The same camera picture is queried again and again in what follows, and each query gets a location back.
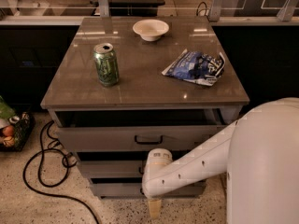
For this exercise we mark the green soda can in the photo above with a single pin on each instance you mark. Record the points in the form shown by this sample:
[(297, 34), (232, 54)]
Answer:
[(105, 60)]

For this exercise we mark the black wire basket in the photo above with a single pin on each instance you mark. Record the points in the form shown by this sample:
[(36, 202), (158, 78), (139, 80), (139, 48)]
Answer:
[(23, 126)]

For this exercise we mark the green bag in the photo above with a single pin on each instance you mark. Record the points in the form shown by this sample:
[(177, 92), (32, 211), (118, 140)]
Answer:
[(6, 111)]

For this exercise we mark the grey drawer cabinet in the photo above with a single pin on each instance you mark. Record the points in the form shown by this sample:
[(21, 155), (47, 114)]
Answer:
[(141, 86)]

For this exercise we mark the grey bottom drawer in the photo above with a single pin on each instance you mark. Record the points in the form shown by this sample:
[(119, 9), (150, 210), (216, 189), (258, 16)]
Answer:
[(131, 188)]

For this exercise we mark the white bowl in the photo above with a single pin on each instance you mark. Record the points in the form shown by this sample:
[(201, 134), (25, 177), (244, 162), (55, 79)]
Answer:
[(150, 30)]

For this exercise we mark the blue chip bag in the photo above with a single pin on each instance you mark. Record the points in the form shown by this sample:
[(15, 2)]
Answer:
[(196, 67)]

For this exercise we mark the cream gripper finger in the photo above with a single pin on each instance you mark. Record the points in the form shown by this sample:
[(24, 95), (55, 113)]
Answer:
[(155, 206)]

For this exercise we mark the grey drawer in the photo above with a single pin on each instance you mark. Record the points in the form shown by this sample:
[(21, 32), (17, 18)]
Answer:
[(112, 164), (139, 130), (131, 188)]

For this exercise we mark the grey top drawer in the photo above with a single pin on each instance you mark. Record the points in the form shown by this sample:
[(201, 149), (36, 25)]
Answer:
[(139, 130)]

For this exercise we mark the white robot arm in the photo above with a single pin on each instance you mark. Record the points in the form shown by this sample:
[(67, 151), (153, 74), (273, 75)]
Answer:
[(259, 153)]

